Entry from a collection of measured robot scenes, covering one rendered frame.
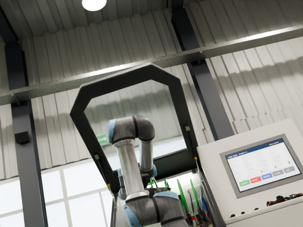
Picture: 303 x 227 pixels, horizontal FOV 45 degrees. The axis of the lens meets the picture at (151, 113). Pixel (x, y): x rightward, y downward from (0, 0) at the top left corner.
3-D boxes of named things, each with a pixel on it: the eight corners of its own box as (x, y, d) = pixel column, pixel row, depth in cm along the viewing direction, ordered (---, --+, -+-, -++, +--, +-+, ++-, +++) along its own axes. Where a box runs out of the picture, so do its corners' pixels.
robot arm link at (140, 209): (161, 221, 165) (134, 111, 182) (129, 229, 162) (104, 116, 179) (158, 224, 176) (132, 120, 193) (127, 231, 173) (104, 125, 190)
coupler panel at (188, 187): (195, 226, 255) (182, 183, 268) (195, 226, 258) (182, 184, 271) (213, 220, 254) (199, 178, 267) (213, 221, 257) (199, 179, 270)
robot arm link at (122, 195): (116, 188, 213) (118, 202, 212) (126, 187, 204) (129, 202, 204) (126, 184, 218) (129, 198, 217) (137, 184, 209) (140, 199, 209)
